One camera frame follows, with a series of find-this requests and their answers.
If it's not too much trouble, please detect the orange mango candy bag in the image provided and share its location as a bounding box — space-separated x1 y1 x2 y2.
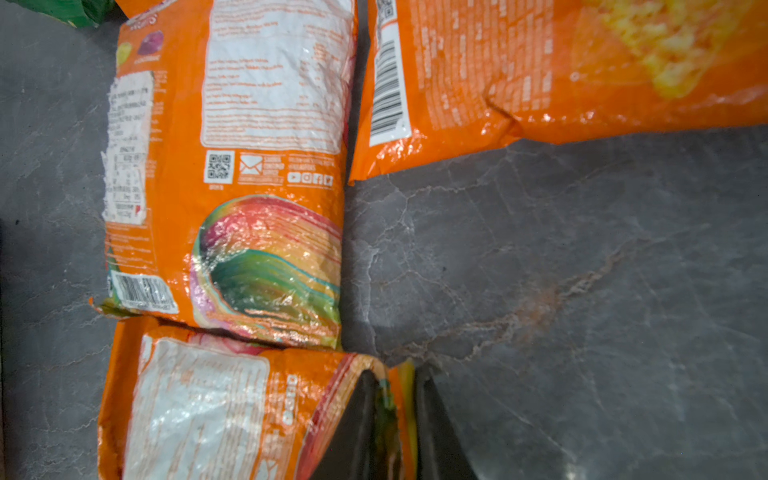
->
98 317 418 479
101 0 358 350

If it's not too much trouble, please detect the green snack packet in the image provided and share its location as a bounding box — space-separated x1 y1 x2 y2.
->
8 0 116 28

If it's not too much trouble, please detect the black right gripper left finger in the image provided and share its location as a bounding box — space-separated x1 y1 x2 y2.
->
310 370 377 480

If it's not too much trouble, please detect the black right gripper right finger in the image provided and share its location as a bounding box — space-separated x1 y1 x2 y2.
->
414 367 478 480

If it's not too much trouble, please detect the small orange snack packet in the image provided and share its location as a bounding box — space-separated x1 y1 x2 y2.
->
349 0 767 182

